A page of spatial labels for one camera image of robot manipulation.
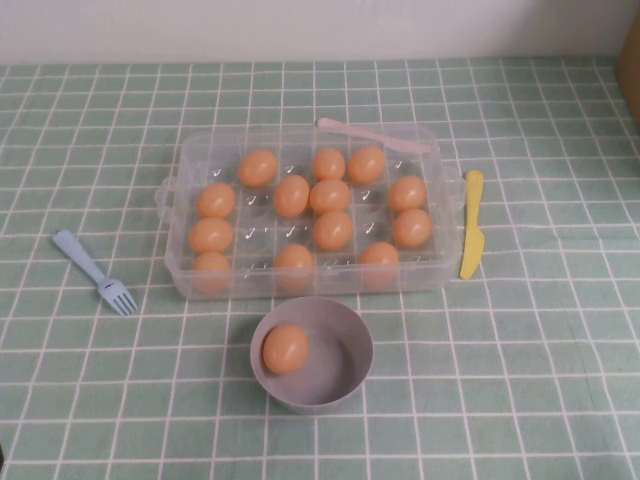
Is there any clear plastic egg box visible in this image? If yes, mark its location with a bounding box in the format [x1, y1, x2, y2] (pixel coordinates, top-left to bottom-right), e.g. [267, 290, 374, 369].
[153, 121, 464, 303]

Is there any orange plastic egg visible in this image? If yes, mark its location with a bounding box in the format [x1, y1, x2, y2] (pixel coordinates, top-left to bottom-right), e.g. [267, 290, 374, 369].
[273, 174, 311, 218]
[313, 209, 354, 252]
[273, 243, 316, 295]
[188, 216, 235, 254]
[347, 145, 387, 184]
[191, 251, 233, 295]
[262, 323, 310, 376]
[392, 207, 434, 249]
[387, 175, 428, 213]
[237, 149, 279, 188]
[358, 241, 401, 289]
[308, 178, 352, 215]
[195, 182, 237, 220]
[311, 146, 347, 182]

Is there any brown cardboard box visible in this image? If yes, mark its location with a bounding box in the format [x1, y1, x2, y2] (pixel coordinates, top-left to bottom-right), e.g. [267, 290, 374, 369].
[615, 19, 640, 114]

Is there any pink plastic spoon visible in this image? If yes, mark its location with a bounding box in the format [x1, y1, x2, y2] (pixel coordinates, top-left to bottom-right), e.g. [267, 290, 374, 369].
[314, 117, 435, 155]

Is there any grey round bowl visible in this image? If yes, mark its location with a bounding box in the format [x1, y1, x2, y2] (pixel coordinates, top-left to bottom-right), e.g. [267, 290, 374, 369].
[250, 295, 375, 416]

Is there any yellow plastic knife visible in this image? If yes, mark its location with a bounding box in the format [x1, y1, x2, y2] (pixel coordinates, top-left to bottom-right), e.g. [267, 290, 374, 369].
[458, 169, 487, 281]

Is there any light blue plastic fork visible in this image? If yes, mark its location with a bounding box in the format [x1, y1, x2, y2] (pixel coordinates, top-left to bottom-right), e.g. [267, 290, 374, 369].
[51, 228, 141, 318]

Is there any green checked tablecloth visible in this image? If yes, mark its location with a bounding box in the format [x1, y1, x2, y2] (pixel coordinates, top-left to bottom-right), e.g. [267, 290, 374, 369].
[0, 54, 640, 480]

